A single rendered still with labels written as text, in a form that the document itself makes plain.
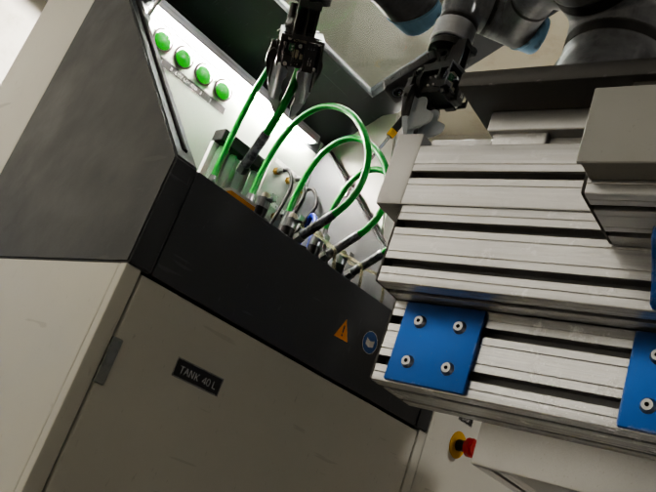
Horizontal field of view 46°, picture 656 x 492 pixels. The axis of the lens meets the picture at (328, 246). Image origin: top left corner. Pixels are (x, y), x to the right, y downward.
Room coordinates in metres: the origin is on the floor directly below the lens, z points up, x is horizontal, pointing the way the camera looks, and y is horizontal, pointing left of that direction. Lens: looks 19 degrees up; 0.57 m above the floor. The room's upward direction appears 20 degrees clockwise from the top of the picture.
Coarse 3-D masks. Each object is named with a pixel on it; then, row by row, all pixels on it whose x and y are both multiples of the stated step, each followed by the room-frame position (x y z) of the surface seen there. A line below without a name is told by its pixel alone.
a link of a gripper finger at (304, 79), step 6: (300, 72) 1.16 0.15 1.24; (306, 72) 1.14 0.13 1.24; (312, 72) 1.16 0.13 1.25; (300, 78) 1.16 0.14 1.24; (306, 78) 1.14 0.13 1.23; (300, 84) 1.17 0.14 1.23; (306, 84) 1.15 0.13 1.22; (300, 90) 1.18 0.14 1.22; (306, 90) 1.15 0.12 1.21; (294, 96) 1.19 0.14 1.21; (300, 96) 1.18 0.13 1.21; (306, 96) 1.15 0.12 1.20; (294, 102) 1.19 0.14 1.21; (300, 102) 1.18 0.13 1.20; (294, 108) 1.20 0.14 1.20; (300, 108) 1.20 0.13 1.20; (294, 114) 1.21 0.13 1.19
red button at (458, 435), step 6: (456, 432) 1.49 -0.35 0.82; (462, 432) 1.50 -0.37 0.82; (456, 438) 1.49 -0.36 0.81; (462, 438) 1.50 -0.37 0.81; (468, 438) 1.47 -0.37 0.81; (450, 444) 1.48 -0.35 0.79; (456, 444) 1.49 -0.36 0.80; (462, 444) 1.48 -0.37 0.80; (468, 444) 1.46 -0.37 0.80; (474, 444) 1.47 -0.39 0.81; (450, 450) 1.48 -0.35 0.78; (456, 450) 1.50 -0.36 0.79; (462, 450) 1.48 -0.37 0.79; (468, 450) 1.46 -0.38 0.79; (456, 456) 1.50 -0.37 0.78; (468, 456) 1.47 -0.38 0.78
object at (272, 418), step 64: (128, 320) 0.99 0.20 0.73; (192, 320) 1.05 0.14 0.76; (128, 384) 1.01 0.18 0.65; (192, 384) 1.07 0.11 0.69; (256, 384) 1.15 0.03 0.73; (320, 384) 1.23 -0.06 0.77; (64, 448) 0.98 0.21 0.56; (128, 448) 1.04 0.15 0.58; (192, 448) 1.10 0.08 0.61; (256, 448) 1.17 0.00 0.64; (320, 448) 1.26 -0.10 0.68; (384, 448) 1.36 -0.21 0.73
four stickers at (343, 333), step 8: (344, 320) 1.23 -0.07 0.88; (352, 320) 1.24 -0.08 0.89; (336, 328) 1.22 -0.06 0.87; (344, 328) 1.23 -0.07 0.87; (368, 328) 1.27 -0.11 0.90; (336, 336) 1.23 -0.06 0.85; (344, 336) 1.24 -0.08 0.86; (368, 336) 1.27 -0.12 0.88; (376, 336) 1.29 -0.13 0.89; (368, 344) 1.28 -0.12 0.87; (376, 344) 1.29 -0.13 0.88; (368, 352) 1.28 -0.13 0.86
